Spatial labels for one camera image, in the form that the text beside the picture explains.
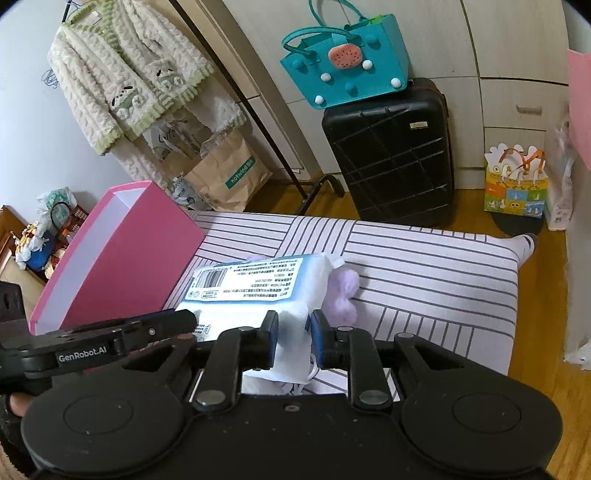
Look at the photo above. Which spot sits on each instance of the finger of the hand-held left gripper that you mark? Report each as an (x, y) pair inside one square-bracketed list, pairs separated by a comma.
[(161, 323)]

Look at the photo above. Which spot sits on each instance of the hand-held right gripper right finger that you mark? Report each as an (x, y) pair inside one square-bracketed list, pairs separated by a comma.
[(318, 341)]

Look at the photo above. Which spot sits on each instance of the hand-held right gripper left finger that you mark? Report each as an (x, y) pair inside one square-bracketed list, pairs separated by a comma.
[(272, 337)]

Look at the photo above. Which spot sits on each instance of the purple plush toy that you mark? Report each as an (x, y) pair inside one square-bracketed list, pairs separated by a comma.
[(341, 290)]

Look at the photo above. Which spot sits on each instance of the white wet wipes pack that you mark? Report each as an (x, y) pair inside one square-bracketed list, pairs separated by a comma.
[(244, 281)]

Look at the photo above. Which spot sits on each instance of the pink cardboard box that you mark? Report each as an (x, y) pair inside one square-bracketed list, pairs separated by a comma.
[(124, 258)]

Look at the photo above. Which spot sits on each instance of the person's left hand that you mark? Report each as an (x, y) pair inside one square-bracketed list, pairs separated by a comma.
[(11, 408)]

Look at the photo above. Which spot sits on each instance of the striped pink tablecloth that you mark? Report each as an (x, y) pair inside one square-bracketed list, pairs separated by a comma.
[(415, 286)]

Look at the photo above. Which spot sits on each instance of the wooden cabinet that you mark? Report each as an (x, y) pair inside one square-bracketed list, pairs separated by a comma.
[(9, 244)]

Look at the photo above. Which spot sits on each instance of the black clothes rack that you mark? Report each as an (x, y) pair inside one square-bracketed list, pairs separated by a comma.
[(323, 182)]

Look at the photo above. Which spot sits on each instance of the green white plastic packet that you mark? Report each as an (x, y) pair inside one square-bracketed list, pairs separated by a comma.
[(57, 196)]

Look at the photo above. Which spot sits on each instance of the brown paper bag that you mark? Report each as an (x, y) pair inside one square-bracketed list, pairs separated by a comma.
[(231, 170)]

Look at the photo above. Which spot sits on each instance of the clear printed gift bag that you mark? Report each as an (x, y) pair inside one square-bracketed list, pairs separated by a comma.
[(161, 138)]

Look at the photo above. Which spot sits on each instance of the black suitcase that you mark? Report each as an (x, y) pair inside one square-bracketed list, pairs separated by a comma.
[(388, 152)]

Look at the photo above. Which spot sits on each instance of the cream fleece pants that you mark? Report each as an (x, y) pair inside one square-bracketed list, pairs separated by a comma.
[(217, 110)]

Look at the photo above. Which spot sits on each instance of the black round stand base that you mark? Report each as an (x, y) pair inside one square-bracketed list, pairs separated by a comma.
[(517, 225)]

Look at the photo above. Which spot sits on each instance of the colourful paper gift bag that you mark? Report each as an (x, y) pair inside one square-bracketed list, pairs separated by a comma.
[(512, 194)]

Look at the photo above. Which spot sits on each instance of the cream green fleece jacket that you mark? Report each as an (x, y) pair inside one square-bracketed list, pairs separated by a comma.
[(101, 69)]

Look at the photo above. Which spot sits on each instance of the white refrigerator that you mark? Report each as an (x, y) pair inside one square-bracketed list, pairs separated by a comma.
[(579, 277)]

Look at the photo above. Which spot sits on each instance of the light blue clothes hangers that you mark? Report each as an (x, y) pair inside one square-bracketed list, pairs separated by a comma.
[(48, 78)]

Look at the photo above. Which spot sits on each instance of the white plastic bag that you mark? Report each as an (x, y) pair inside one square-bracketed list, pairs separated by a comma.
[(561, 203)]

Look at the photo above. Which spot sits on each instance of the teal felt handbag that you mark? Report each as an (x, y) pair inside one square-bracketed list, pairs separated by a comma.
[(369, 55)]

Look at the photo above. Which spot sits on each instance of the beige wardrobe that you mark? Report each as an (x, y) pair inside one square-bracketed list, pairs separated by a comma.
[(485, 46)]

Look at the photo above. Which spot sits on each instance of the pink paper bag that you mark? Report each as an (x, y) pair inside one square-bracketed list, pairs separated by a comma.
[(581, 101)]

